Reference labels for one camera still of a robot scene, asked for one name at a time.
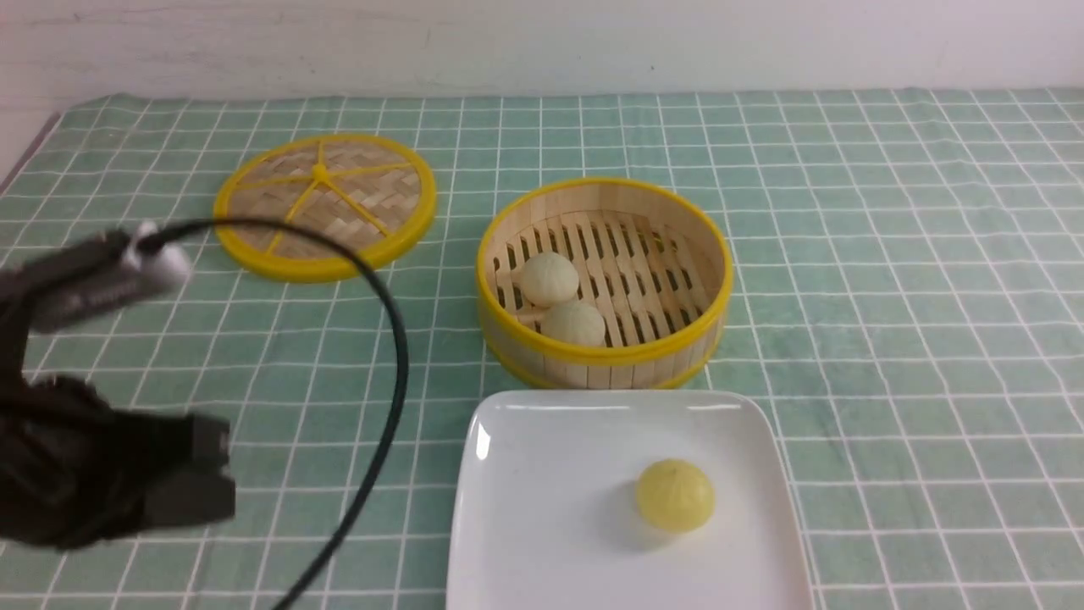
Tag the yellow-rimmed bamboo steamer basket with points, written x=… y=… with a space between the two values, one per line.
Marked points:
x=656 y=267

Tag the yellow steamed bun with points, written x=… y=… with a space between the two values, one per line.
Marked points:
x=675 y=496

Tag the white steamed bun back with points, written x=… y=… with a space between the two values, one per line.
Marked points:
x=547 y=279

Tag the white steamed bun front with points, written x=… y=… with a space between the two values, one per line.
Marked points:
x=576 y=323

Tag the green checkered tablecloth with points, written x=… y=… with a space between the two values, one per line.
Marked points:
x=907 y=312

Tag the yellow-rimmed bamboo steamer lid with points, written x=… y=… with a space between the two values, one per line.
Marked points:
x=370 y=194

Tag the white steamed bun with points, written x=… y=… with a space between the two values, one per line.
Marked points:
x=547 y=279
x=576 y=323

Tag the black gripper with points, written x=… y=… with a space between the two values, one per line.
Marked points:
x=77 y=472

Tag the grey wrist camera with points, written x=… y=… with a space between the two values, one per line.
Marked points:
x=96 y=276

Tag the white square plate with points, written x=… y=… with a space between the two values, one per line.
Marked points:
x=546 y=518

